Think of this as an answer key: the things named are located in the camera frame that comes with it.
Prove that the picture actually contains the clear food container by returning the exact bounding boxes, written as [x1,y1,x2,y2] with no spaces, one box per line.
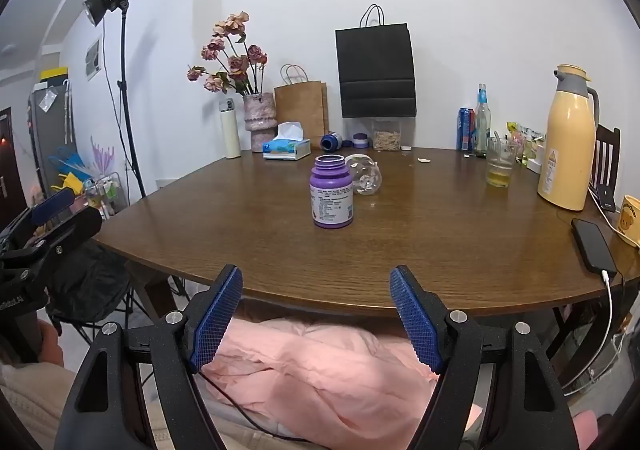
[370,117,403,152]

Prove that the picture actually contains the black smartphone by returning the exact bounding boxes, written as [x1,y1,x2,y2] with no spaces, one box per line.
[570,218,619,275]

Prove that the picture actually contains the pink blanket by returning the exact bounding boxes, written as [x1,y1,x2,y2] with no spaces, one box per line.
[199,316,485,449]

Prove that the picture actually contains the dried pink flower bouquet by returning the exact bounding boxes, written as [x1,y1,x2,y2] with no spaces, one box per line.
[187,11,269,97]

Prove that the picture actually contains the dark wooden chair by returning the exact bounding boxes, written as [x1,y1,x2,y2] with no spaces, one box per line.
[590,123,623,191]

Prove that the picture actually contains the dark door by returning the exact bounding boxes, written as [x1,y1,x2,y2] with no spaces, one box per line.
[0,106,27,227]

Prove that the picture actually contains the glass with yellow liquid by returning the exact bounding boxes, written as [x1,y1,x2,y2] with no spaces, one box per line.
[485,137,519,189]

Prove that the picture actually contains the person's left hand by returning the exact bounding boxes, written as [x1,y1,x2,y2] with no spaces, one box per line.
[37,319,65,368]

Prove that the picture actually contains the black power adapter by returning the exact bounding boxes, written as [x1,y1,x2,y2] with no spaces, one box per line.
[594,184,619,213]

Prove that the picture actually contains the white thermos bottle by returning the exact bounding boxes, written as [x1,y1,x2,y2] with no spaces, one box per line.
[219,98,243,160]

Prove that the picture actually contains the purple pill bottle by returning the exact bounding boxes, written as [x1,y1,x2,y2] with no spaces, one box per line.
[309,155,355,231]

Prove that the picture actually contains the yellow bear mug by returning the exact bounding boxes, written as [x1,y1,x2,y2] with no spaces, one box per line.
[615,194,640,249]

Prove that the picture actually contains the clear glass bottle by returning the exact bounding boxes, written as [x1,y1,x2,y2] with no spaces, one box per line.
[473,83,494,159]

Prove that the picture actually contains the yellow thermos jug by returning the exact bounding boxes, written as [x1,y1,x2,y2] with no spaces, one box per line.
[537,64,600,211]

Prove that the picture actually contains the black paper bag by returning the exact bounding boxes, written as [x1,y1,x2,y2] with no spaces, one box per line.
[335,4,418,119]

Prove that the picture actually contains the black cable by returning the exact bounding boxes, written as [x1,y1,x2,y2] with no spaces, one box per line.
[200,372,313,444]

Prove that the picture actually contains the person's left forearm beige sleeve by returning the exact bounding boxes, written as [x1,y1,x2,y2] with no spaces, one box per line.
[0,335,83,450]

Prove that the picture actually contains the wire storage rack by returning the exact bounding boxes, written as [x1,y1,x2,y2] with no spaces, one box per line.
[82,172,130,219]

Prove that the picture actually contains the brown paper bag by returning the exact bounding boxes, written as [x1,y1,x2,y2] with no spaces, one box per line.
[273,64,330,145]

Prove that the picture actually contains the clear glass jar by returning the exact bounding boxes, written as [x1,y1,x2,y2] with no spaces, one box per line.
[345,155,384,197]

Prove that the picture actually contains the colourful snack packets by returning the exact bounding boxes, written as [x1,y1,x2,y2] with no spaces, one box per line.
[506,122,547,175]

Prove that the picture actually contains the grey refrigerator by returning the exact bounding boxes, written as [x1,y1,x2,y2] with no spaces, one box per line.
[27,78,77,193]

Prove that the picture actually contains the blue drink can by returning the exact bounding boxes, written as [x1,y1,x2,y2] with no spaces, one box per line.
[456,106,477,153]

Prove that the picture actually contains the white charging cable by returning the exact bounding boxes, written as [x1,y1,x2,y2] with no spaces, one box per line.
[559,269,632,399]

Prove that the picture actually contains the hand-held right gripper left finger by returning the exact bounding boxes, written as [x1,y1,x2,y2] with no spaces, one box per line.
[54,264,244,450]

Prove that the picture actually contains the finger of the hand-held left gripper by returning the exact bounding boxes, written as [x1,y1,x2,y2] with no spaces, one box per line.
[30,206,104,258]
[0,187,77,243]

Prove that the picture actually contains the blue clothes hangers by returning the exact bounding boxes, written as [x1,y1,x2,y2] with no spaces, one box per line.
[49,146,87,191]

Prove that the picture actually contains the pink ceramic vase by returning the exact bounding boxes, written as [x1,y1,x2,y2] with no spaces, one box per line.
[243,92,278,147]

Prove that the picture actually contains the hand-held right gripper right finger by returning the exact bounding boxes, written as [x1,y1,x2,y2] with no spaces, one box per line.
[389,265,574,450]

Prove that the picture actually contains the blue tissue box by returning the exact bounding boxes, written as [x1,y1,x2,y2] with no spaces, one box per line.
[262,122,312,161]

